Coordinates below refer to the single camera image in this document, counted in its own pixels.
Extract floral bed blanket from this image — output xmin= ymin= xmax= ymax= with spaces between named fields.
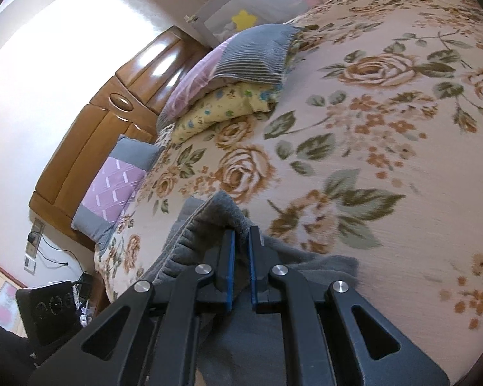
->
xmin=95 ymin=0 xmax=483 ymax=383

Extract pink grey striped pillow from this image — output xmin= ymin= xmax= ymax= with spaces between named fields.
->
xmin=157 ymin=23 xmax=301 ymax=132

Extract purple grey pillow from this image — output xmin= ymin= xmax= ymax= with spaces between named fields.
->
xmin=71 ymin=135 xmax=162 ymax=250

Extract black bedside device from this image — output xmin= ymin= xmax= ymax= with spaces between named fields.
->
xmin=15 ymin=274 xmax=92 ymax=364

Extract yellow floral pillow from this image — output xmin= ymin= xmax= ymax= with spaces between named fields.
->
xmin=171 ymin=82 xmax=282 ymax=144

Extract grey fleece pants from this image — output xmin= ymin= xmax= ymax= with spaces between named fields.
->
xmin=138 ymin=189 xmax=361 ymax=386

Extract wooden headboard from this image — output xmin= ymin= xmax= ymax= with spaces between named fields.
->
xmin=29 ymin=26 xmax=210 ymax=250

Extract black charger with cable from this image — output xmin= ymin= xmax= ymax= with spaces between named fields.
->
xmin=27 ymin=230 xmax=85 ymax=275

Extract white wall outlet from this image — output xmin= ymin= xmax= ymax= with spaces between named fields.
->
xmin=23 ymin=254 xmax=36 ymax=275

